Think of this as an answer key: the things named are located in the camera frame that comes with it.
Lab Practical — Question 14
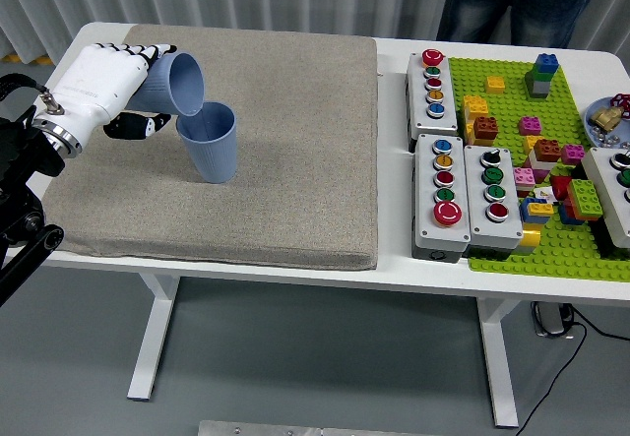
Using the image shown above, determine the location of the brass pipe fitting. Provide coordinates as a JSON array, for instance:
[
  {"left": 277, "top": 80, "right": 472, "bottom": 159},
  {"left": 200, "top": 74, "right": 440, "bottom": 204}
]
[{"left": 590, "top": 105, "right": 622, "bottom": 130}]

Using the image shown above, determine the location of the black power cable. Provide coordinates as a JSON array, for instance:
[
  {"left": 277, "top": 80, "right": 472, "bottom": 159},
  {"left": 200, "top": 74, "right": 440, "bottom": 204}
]
[{"left": 516, "top": 307, "right": 630, "bottom": 436}]

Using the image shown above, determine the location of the five-button box small red mushroom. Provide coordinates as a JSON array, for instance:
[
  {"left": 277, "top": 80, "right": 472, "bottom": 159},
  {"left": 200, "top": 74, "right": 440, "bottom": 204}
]
[{"left": 404, "top": 50, "right": 460, "bottom": 153}]

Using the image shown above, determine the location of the white button box black stand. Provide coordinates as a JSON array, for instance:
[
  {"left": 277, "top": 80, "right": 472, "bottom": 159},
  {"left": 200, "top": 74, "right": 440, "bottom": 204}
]
[{"left": 580, "top": 146, "right": 630, "bottom": 251}]

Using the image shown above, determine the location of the four-button box black selector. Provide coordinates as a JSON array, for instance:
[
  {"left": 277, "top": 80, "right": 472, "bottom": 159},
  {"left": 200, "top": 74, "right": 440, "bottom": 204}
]
[{"left": 463, "top": 144, "right": 524, "bottom": 260}]

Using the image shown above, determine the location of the green studded baseplate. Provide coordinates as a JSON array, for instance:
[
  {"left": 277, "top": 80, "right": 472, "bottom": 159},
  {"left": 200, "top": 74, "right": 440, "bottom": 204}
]
[{"left": 445, "top": 55, "right": 630, "bottom": 282}]

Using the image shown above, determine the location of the person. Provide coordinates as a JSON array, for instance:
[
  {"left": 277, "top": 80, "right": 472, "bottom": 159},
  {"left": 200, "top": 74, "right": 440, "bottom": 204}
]
[{"left": 435, "top": 0, "right": 599, "bottom": 48}]

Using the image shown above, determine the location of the green-topped multicolour brick stack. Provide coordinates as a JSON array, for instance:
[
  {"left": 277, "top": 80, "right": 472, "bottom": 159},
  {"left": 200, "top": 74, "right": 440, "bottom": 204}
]
[{"left": 558, "top": 178, "right": 604, "bottom": 225}]

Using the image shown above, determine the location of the blue green grey brick tower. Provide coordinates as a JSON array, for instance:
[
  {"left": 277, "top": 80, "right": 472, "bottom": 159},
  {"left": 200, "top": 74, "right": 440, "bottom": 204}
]
[{"left": 524, "top": 52, "right": 561, "bottom": 100}]

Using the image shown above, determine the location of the blue plate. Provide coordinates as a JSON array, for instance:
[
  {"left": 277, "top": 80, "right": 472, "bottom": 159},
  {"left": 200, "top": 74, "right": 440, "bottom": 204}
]
[{"left": 584, "top": 96, "right": 630, "bottom": 150}]

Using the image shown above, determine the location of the white table leg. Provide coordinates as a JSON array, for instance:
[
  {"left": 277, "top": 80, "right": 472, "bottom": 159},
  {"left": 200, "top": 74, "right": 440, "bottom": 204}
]
[
  {"left": 126, "top": 272, "right": 181, "bottom": 402},
  {"left": 475, "top": 297, "right": 521, "bottom": 428}
]

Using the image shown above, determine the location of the grey-brown fabric mat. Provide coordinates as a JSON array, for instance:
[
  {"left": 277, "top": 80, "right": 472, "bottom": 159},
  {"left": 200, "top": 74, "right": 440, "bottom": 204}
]
[{"left": 42, "top": 24, "right": 380, "bottom": 272}]

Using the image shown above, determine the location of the yellow grey brick stack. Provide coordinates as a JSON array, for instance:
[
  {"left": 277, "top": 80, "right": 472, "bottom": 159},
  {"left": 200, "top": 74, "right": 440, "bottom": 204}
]
[{"left": 514, "top": 223, "right": 542, "bottom": 260}]

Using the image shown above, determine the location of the blue yellow brick pair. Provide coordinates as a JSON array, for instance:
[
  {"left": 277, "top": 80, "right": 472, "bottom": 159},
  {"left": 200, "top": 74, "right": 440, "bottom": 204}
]
[{"left": 520, "top": 197, "right": 555, "bottom": 225}]

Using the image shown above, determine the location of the brown white pink brick stack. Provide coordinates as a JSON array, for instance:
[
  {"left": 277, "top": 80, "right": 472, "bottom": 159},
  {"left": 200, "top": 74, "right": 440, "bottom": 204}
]
[{"left": 522, "top": 139, "right": 562, "bottom": 184}]

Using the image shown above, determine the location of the red brick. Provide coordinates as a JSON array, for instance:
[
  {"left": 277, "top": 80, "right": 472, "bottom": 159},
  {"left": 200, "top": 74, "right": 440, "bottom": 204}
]
[{"left": 549, "top": 174, "right": 572, "bottom": 201}]

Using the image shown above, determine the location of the blue ribbed plastic cup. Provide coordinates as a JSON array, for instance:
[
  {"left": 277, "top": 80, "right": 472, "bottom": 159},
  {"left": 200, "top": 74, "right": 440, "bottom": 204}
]
[
  {"left": 125, "top": 50, "right": 206, "bottom": 117},
  {"left": 176, "top": 101, "right": 238, "bottom": 185}
]

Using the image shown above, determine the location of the five-button box large red mushroom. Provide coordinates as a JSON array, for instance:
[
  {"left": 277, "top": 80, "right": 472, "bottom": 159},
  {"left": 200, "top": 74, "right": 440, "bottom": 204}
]
[{"left": 410, "top": 133, "right": 472, "bottom": 263}]

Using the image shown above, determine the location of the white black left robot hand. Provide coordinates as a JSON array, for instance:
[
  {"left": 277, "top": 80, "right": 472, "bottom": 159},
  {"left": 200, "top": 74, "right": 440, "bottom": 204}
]
[{"left": 46, "top": 41, "right": 177, "bottom": 145}]

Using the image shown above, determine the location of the light pink brick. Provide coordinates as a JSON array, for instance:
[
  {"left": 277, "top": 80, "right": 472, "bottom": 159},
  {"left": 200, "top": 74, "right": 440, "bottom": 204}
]
[{"left": 512, "top": 167, "right": 536, "bottom": 196}]

